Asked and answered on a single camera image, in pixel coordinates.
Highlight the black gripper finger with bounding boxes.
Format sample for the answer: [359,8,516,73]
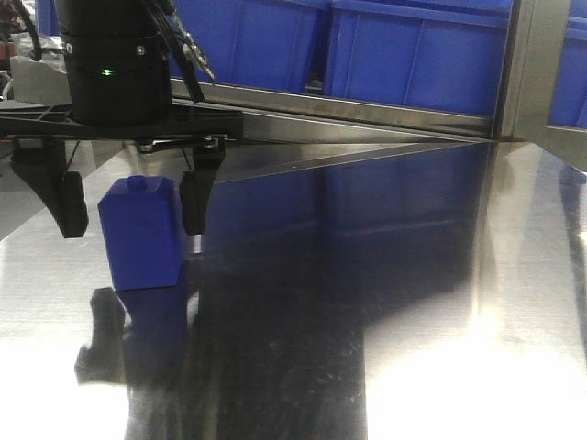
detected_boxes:
[179,137,225,235]
[10,137,88,238]

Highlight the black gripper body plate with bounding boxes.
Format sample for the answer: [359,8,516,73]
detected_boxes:
[1,104,243,142]

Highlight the blue bottle part without cap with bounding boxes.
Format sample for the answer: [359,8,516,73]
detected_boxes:
[98,175,183,291]

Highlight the stainless steel shelf rack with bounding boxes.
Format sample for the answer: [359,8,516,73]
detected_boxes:
[9,0,587,171]

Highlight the blue bin far left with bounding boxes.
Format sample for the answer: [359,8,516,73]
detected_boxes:
[35,0,61,36]

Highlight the blue plastic bin left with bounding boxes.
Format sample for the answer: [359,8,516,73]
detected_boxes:
[176,0,330,93]

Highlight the blue plastic bin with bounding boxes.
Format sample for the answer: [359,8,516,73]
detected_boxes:
[176,0,330,93]
[324,1,509,116]

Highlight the blue plastic bin right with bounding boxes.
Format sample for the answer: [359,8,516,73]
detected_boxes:
[324,1,509,116]

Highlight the blue bin far right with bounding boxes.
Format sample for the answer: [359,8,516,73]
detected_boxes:
[549,16,586,128]

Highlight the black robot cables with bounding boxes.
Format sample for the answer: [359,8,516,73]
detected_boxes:
[132,0,216,104]

